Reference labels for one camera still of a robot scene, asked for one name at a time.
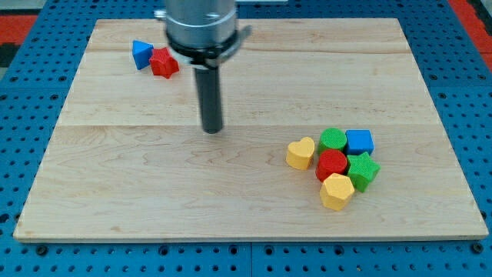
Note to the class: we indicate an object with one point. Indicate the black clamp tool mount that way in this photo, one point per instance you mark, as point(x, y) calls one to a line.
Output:
point(210, 57)

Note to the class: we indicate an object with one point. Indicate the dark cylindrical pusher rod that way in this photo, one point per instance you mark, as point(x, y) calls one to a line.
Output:
point(209, 99)

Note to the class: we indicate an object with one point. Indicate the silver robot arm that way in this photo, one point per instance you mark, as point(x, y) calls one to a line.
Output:
point(204, 34)

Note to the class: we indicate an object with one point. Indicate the red star block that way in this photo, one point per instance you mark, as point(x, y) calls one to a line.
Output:
point(162, 63)

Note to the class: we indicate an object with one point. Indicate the yellow heart block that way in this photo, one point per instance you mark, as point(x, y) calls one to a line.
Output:
point(300, 153)

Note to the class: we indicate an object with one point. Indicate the green star block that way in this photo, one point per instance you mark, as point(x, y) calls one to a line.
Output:
point(362, 170)

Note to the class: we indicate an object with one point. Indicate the blue triangle block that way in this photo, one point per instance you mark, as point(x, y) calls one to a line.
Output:
point(141, 53)

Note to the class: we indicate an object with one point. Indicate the wooden board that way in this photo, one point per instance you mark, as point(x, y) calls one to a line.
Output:
point(128, 161)

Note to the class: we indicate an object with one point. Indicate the green cylinder block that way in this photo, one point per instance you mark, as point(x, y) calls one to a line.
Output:
point(332, 138)

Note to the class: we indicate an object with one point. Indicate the red cylinder block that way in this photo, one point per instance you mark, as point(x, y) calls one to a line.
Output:
point(331, 161)

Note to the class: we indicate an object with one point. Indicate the blue cube block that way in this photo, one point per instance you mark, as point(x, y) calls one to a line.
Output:
point(359, 141)

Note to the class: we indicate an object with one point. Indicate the yellow hexagon block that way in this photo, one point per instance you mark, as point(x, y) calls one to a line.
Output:
point(336, 192)

